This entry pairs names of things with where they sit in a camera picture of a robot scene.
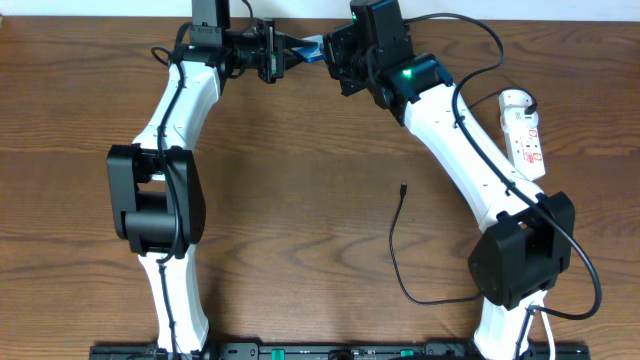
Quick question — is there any blue Galaxy smartphone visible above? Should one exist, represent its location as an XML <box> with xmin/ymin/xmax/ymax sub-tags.
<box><xmin>291</xmin><ymin>34</ymin><xmax>325</xmax><ymax>63</ymax></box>

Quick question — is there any black USB charging cable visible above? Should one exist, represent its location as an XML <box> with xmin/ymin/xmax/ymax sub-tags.
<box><xmin>388</xmin><ymin>86</ymin><xmax>539</xmax><ymax>307</ymax></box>

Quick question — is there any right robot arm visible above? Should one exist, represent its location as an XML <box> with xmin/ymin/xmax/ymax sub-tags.
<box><xmin>322</xmin><ymin>21</ymin><xmax>575</xmax><ymax>359</ymax></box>

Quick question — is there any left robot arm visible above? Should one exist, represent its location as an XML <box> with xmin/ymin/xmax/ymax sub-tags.
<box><xmin>107</xmin><ymin>19</ymin><xmax>322</xmax><ymax>359</ymax></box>

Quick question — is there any white power strip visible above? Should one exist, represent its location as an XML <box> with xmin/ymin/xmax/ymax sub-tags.
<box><xmin>500</xmin><ymin>108</ymin><xmax>546</xmax><ymax>181</ymax></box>

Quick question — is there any white power strip cord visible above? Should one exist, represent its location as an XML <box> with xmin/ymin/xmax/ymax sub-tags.
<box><xmin>529</xmin><ymin>299</ymin><xmax>557</xmax><ymax>360</ymax></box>

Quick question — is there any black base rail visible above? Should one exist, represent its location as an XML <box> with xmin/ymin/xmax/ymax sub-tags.
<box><xmin>88</xmin><ymin>341</ymin><xmax>591</xmax><ymax>360</ymax></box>

